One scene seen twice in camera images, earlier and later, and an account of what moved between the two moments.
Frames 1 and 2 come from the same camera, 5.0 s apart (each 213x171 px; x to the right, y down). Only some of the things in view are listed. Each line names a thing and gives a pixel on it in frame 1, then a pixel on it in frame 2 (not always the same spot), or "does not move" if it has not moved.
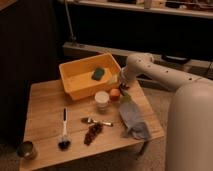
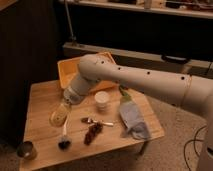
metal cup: (26, 150) does not move
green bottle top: (126, 98) to (123, 91)
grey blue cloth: (134, 119) does not move
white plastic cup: (102, 99) does not move
